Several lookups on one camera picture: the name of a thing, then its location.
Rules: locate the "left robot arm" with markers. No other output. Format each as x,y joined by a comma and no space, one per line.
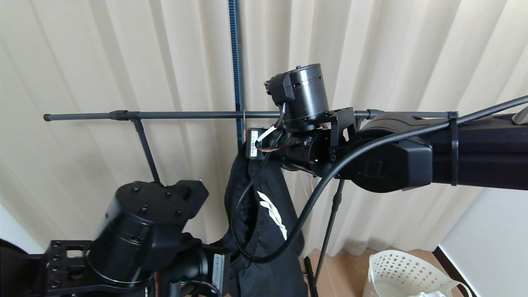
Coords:
132,231

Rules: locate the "white garment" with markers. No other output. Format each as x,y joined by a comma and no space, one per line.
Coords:
429,294

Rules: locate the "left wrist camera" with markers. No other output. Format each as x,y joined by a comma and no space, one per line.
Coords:
189,198

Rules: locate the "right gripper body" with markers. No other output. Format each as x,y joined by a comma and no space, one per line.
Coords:
284,150

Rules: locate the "black shorts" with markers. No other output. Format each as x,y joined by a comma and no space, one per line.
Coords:
268,231

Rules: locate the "white laundry basket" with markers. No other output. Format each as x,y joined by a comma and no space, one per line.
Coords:
396,272

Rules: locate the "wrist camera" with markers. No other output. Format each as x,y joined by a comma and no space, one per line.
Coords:
189,198
268,87

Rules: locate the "black clothes rack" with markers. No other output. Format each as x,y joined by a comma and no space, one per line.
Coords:
185,114

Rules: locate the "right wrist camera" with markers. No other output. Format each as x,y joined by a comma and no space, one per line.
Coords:
268,87

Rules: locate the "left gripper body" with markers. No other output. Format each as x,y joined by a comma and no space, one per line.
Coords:
194,268

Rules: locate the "white curtain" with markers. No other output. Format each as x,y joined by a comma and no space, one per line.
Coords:
392,49
82,62

